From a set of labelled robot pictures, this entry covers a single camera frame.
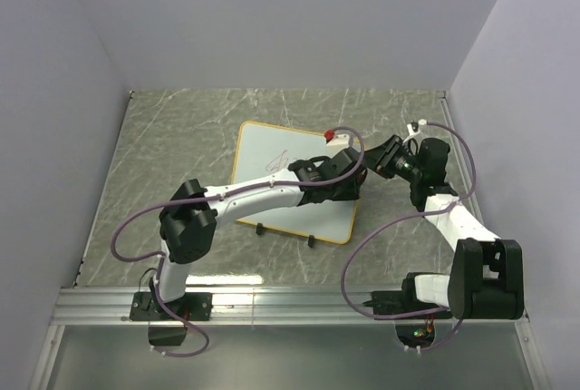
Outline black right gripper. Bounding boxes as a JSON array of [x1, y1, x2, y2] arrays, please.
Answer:
[[363, 135, 422, 183]]

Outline yellow framed whiteboard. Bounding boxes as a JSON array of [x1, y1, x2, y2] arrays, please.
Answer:
[[231, 121, 357, 245]]

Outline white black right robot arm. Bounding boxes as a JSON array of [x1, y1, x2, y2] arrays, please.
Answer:
[[364, 136, 524, 319]]

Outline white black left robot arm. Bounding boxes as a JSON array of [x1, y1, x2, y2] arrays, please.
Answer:
[[150, 148, 367, 319]]

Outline black left whiteboard foot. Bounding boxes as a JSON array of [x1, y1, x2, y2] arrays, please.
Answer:
[[256, 223, 265, 236]]

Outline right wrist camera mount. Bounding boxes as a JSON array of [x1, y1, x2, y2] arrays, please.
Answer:
[[405, 119, 428, 141]]

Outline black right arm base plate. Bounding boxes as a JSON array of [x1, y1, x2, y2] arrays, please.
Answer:
[[362, 290, 408, 320]]

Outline aluminium mounting rail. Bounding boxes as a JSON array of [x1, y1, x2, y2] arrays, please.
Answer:
[[49, 284, 529, 328]]

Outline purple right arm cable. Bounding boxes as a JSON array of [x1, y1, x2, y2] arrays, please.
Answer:
[[340, 121, 477, 354]]

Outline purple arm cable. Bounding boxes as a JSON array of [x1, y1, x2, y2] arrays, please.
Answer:
[[111, 125, 366, 357], [340, 121, 477, 354]]

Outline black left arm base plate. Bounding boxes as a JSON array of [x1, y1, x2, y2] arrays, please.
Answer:
[[129, 291, 212, 321]]

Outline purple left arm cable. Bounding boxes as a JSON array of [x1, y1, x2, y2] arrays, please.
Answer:
[[111, 125, 366, 357]]

